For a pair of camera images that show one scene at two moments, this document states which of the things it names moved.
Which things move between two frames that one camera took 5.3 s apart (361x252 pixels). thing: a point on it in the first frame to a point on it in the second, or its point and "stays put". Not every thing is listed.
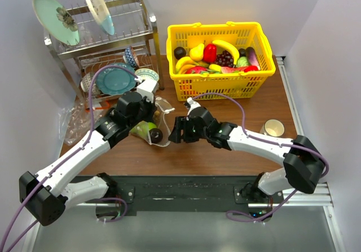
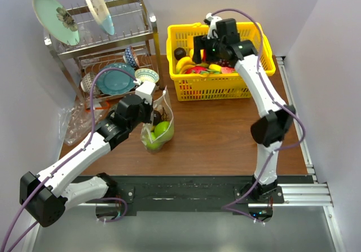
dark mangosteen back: (179, 52) stays put
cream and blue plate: (97, 9) stays put
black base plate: (190, 193) stays put
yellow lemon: (215, 67) stays put
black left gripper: (152, 109) stays put
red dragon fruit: (197, 70) stays put
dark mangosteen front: (156, 135) to (157, 117)
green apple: (142, 128) to (153, 144)
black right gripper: (182, 123) to (201, 42)
